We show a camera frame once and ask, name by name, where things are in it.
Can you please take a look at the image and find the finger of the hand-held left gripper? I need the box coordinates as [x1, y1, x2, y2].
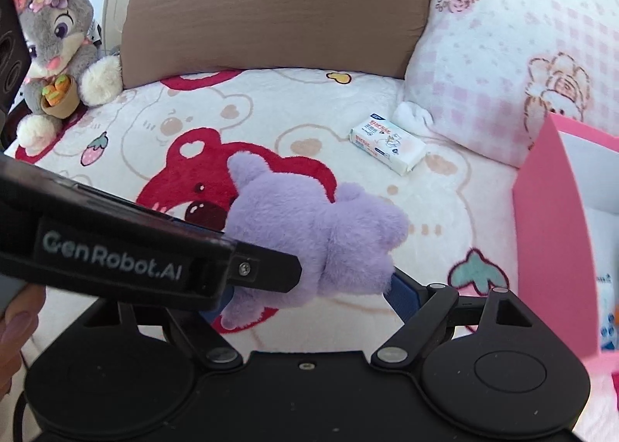
[226, 243, 304, 295]

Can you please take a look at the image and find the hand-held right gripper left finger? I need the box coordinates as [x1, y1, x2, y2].
[82, 288, 243, 370]

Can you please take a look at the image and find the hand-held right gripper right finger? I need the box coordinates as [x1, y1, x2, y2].
[371, 268, 533, 366]

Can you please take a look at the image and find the purple plush toy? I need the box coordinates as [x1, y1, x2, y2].
[220, 152, 412, 334]

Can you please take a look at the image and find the pink cardboard box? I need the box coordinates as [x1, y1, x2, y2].
[513, 113, 619, 416]

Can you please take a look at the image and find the person's left hand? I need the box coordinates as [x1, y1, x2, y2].
[0, 284, 48, 397]

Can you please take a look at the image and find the small white tissue packet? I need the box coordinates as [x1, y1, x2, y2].
[349, 113, 427, 176]

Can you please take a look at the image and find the printed bear blanket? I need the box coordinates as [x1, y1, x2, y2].
[5, 67, 619, 423]

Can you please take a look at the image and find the white blue wet wipes packet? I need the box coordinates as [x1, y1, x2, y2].
[597, 270, 619, 353]

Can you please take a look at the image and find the grey rabbit plush toy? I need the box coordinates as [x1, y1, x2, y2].
[0, 0, 124, 150]

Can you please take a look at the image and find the brown pillow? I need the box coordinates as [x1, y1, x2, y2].
[120, 0, 434, 89]

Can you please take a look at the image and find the pink checked pillow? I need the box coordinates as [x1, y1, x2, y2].
[392, 0, 619, 169]

